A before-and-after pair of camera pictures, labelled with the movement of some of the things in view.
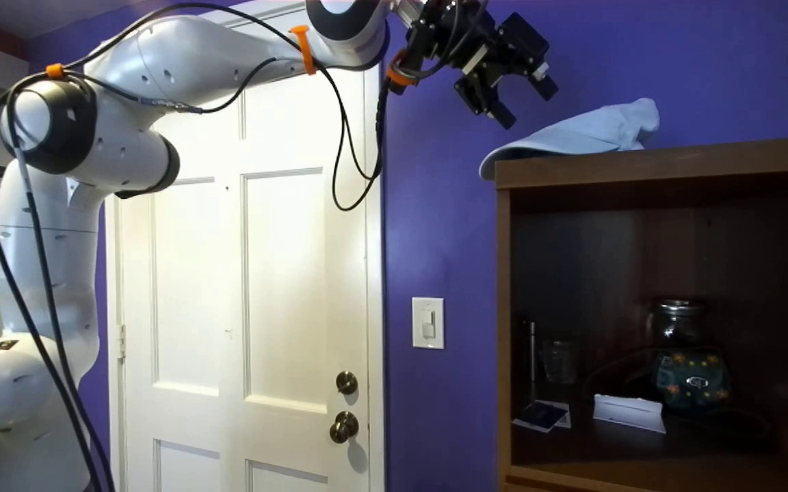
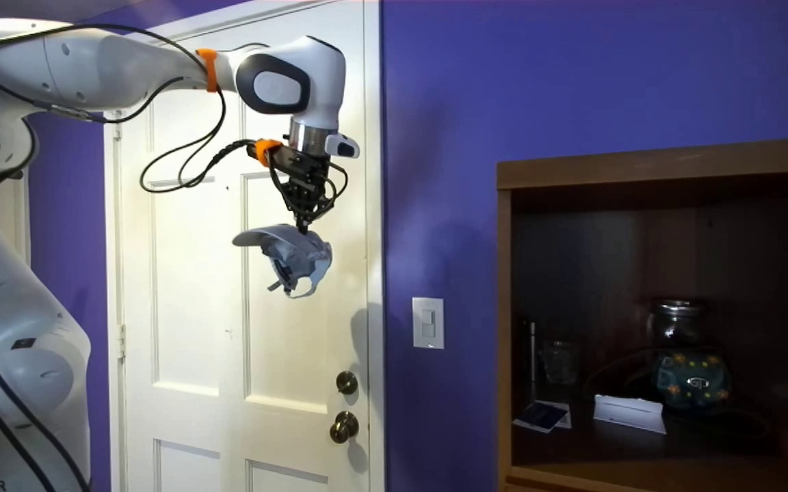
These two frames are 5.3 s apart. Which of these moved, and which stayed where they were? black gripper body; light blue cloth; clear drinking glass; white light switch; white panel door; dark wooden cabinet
Moved: light blue cloth; black gripper body
Stayed: white light switch; clear drinking glass; dark wooden cabinet; white panel door
